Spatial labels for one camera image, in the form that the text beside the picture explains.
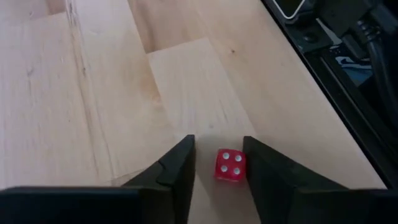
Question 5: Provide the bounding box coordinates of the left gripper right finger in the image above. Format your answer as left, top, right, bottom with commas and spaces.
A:
243, 136, 348, 224

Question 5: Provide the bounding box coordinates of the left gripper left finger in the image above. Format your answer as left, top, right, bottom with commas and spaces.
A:
123, 134, 196, 224

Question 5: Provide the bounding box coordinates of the pinkish red die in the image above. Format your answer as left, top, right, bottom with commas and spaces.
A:
213, 148, 248, 182

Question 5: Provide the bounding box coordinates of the black thick cable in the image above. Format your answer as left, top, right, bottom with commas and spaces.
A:
357, 12, 398, 131

